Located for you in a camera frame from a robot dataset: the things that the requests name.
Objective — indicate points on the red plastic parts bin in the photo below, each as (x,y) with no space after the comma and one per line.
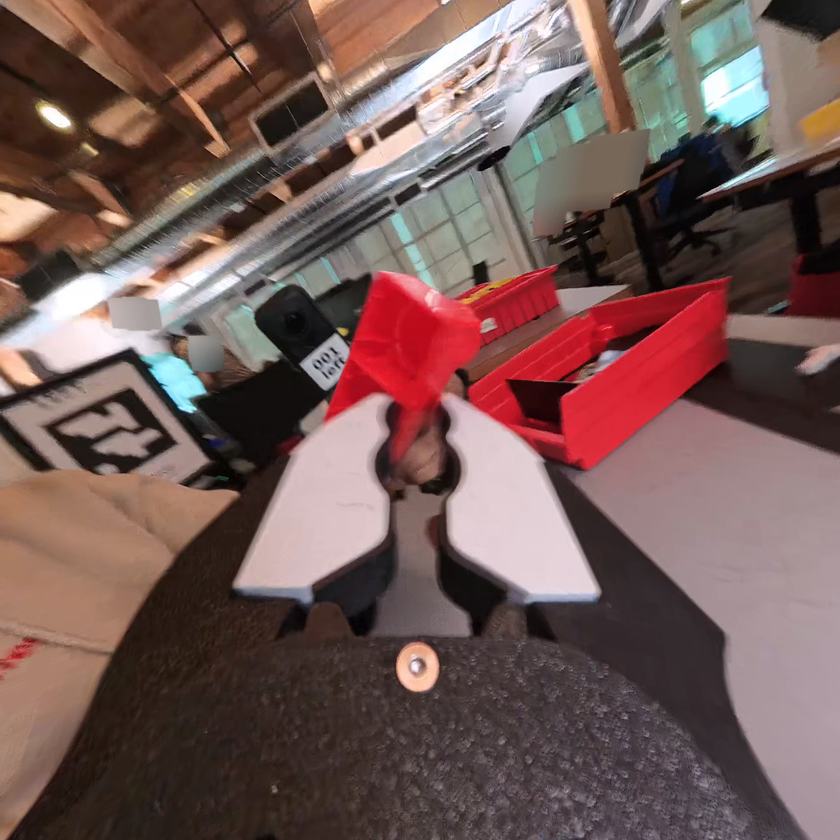
(630,426)

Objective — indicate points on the blue office chair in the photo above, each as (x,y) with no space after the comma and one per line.
(695,177)

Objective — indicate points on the red plastic toy block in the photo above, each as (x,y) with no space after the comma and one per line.
(407,341)

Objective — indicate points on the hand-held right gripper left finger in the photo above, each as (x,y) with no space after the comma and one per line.
(321,512)

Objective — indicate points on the red ribbed crate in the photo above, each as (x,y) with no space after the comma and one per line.
(518,308)

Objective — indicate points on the framed marker sign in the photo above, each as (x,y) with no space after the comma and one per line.
(118,426)

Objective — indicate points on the black office chair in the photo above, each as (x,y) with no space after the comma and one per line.
(262,413)

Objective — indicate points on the wooden desk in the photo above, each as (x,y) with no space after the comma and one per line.
(774,170)

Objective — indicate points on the silver air duct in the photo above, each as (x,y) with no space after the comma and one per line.
(341,197)

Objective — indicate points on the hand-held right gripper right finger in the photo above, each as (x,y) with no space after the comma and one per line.
(512,512)

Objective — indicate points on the wooden table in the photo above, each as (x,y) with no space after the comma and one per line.
(590,302)

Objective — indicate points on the person's left hand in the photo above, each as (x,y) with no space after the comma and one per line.
(423,459)

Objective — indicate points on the person's beige hoodie torso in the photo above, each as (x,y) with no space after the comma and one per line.
(33,722)

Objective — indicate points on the yellow bin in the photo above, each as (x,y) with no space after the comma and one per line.
(820,124)

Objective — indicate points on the yellow crate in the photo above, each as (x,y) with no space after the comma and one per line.
(489,289)

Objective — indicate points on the person's left forearm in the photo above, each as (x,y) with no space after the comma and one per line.
(98,544)

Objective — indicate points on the wooden post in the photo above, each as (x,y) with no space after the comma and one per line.
(604,65)

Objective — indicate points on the ceiling air vent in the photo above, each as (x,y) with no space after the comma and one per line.
(292,115)

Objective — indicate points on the red fabric bag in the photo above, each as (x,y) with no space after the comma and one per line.
(814,289)

